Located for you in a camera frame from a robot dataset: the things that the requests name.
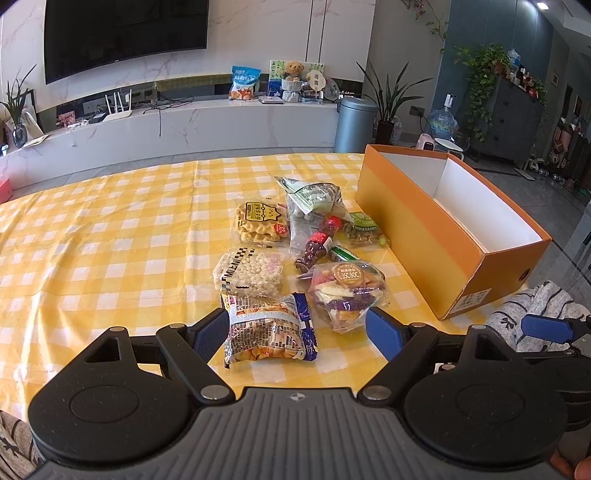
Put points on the pink tissue box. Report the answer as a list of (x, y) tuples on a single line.
[(6, 191)]

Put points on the red date snack pack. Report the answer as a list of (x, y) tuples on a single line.
[(319, 244)]

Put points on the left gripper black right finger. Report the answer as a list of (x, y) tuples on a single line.
[(468, 399)]

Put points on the blue white snack bag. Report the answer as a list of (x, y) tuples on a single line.
[(245, 81)]

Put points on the small green candy pack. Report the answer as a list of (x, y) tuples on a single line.
[(340, 254)]

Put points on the orange cardboard box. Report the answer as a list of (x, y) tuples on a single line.
[(463, 241)]

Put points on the grey patterned clothing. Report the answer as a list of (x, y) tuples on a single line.
[(546, 299)]

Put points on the glass vase with plant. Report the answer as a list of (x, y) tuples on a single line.
[(16, 97)]

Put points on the tall leafy potted plant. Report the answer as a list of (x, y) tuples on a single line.
[(388, 97)]

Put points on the clear bag of round candies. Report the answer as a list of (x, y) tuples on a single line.
[(301, 227)]

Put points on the yellow checkered tablecloth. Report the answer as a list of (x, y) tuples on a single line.
[(134, 249)]

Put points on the black wall television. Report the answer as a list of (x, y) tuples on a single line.
[(80, 35)]

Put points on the white marble tv console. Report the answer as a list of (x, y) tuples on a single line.
[(197, 127)]

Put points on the green nut snack pack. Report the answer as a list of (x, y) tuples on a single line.
[(362, 231)]

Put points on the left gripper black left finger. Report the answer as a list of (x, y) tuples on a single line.
[(125, 398)]

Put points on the blue water jug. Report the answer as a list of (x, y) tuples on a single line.
[(442, 122)]

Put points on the mixed dried fruit bag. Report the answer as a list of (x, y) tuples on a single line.
[(343, 292)]

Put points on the round paper fan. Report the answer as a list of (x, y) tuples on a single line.
[(316, 83)]

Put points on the white round stool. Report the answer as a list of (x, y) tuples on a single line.
[(450, 147)]

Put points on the white puffed snack bag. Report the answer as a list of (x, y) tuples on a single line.
[(249, 271)]

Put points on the trailing green ivy plant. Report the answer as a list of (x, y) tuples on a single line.
[(486, 65)]

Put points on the white green printed snack bag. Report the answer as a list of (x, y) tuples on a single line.
[(322, 198)]

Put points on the dark grey cabinet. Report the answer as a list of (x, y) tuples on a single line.
[(515, 118)]

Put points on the yellow waffle cookie bag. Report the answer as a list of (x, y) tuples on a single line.
[(262, 223)]

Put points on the blue grey trash bin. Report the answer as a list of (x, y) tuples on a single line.
[(355, 124)]

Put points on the green picture board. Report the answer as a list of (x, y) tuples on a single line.
[(277, 68)]

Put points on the blue cracker snack bag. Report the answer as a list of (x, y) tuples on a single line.
[(263, 328)]

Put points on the white wifi router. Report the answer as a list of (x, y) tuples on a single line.
[(116, 108)]

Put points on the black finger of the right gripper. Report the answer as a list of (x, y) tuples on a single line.
[(552, 329)]

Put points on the brown teddy bear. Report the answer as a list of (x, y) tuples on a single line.
[(292, 84)]

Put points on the pink space heater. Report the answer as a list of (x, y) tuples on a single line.
[(425, 142)]

